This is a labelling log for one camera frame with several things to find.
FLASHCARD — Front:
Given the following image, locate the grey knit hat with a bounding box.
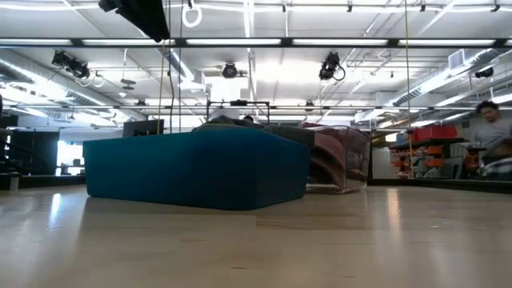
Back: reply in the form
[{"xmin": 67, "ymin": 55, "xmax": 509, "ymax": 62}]
[
  {"xmin": 262, "ymin": 124, "xmax": 317, "ymax": 147},
  {"xmin": 191, "ymin": 114, "xmax": 266, "ymax": 132}
]

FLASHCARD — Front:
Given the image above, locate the maroon knit hat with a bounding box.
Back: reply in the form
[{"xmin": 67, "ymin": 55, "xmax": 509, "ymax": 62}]
[
  {"xmin": 300, "ymin": 122, "xmax": 371, "ymax": 183},
  {"xmin": 310, "ymin": 130, "xmax": 347, "ymax": 188}
]

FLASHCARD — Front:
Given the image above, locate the black background monitor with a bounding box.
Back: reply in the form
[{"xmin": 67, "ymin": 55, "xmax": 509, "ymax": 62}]
[{"xmin": 122, "ymin": 118, "xmax": 166, "ymax": 138}]

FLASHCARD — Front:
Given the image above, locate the clear plastic container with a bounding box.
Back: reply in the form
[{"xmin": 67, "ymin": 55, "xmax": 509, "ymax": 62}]
[{"xmin": 305, "ymin": 124, "xmax": 373, "ymax": 194}]

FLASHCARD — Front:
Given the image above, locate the red storage bin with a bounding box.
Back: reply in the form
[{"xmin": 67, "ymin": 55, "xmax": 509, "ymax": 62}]
[{"xmin": 411, "ymin": 124, "xmax": 458, "ymax": 142}]

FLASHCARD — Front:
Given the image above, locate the black storage shelf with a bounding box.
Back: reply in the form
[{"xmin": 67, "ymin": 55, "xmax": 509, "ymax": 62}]
[{"xmin": 389, "ymin": 138, "xmax": 470, "ymax": 180}]

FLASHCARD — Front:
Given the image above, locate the white looped cable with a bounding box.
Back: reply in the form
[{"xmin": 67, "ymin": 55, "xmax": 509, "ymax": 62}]
[{"xmin": 181, "ymin": 0, "xmax": 203, "ymax": 29}]

